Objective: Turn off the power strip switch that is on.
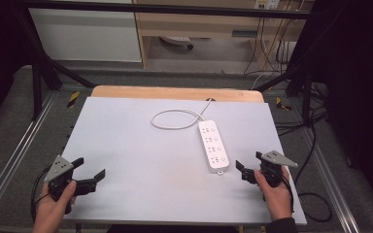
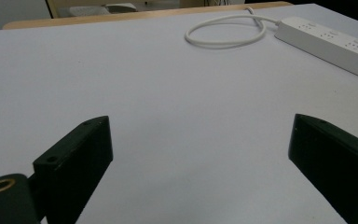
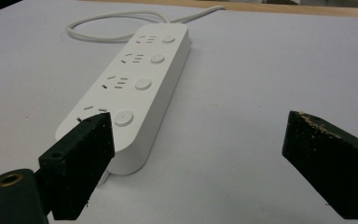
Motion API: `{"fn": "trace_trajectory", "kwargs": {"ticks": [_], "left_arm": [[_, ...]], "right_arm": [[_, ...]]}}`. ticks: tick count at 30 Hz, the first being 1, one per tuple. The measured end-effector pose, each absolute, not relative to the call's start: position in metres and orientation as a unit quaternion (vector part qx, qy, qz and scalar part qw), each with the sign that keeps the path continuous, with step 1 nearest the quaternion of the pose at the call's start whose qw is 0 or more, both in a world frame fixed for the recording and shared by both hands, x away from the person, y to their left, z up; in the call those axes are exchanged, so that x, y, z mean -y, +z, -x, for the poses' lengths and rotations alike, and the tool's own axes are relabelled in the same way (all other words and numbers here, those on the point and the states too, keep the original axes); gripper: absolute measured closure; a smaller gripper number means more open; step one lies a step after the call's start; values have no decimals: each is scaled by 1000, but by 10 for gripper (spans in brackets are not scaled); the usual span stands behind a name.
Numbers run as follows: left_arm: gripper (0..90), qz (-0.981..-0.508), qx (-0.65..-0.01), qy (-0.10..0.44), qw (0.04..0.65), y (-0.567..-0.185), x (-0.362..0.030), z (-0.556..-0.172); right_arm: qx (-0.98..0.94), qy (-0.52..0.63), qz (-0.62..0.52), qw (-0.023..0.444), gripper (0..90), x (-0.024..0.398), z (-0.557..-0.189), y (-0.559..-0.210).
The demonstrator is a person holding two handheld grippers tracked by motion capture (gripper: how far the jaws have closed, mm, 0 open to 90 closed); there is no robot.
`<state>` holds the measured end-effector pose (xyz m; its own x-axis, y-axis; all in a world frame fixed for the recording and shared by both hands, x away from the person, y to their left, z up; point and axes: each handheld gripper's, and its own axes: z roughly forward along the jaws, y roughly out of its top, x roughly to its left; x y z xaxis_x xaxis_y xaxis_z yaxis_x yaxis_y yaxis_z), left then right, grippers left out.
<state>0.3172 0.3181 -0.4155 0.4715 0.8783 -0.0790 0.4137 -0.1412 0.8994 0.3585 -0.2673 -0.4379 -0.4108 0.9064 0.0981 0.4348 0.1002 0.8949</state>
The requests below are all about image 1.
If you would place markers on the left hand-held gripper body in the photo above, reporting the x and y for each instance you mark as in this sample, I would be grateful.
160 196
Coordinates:
59 169

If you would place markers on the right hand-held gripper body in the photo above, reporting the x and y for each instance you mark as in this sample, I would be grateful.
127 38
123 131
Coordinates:
273 168

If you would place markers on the white power strip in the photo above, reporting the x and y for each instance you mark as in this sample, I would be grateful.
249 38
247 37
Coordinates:
213 145

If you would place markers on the person's right hand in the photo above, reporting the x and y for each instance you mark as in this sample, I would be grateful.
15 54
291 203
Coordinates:
278 200

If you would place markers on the person's left hand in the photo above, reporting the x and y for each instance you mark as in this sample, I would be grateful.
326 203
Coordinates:
51 212

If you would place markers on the wooden table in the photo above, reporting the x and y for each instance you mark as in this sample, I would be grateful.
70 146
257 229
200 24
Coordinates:
175 93

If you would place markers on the black curtain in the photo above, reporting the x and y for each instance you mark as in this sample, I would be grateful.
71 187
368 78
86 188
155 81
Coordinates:
359 90
0 58

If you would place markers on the white cabinet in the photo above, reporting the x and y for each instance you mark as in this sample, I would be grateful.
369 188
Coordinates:
87 35

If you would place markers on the grey power strip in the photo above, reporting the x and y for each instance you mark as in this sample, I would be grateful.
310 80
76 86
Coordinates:
176 40

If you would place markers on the light wooden desk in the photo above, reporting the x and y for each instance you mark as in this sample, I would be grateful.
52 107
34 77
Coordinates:
200 26

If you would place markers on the aluminium floor rail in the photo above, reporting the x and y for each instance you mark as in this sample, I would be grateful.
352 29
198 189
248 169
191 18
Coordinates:
330 181
19 142

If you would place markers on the black frame post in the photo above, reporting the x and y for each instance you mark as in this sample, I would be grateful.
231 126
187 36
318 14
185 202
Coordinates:
37 90
306 97

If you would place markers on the black diagonal frame strut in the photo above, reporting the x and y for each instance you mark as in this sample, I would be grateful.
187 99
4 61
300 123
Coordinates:
51 63
278 79

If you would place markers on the white wall socket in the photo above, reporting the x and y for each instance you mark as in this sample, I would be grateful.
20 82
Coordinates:
266 4

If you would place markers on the black horizontal frame bar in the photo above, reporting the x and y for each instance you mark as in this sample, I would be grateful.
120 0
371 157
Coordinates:
162 9

